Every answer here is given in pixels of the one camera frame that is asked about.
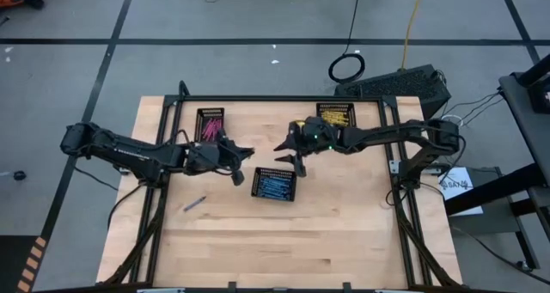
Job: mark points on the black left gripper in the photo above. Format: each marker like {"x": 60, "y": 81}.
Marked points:
{"x": 206, "y": 157}

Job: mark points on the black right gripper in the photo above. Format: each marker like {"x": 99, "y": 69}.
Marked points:
{"x": 318, "y": 134}

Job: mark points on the pink crayon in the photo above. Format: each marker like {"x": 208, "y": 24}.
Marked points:
{"x": 218, "y": 126}
{"x": 214, "y": 130}
{"x": 210, "y": 130}
{"x": 206, "y": 130}

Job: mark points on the black slotted plastic basket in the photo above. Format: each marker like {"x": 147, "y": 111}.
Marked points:
{"x": 320, "y": 112}
{"x": 198, "y": 125}
{"x": 258, "y": 185}

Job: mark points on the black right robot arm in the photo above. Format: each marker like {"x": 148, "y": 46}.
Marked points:
{"x": 408, "y": 134}

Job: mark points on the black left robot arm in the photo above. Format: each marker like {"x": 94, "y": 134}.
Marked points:
{"x": 129, "y": 153}

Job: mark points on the black table clamp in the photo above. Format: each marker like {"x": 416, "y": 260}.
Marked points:
{"x": 346, "y": 285}
{"x": 232, "y": 285}

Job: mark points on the white paper sheet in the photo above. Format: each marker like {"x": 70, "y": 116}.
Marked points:
{"x": 457, "y": 190}

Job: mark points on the black metal support beam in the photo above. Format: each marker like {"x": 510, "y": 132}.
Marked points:
{"x": 494, "y": 190}

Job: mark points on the black side table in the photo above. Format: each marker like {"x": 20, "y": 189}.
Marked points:
{"x": 522, "y": 112}

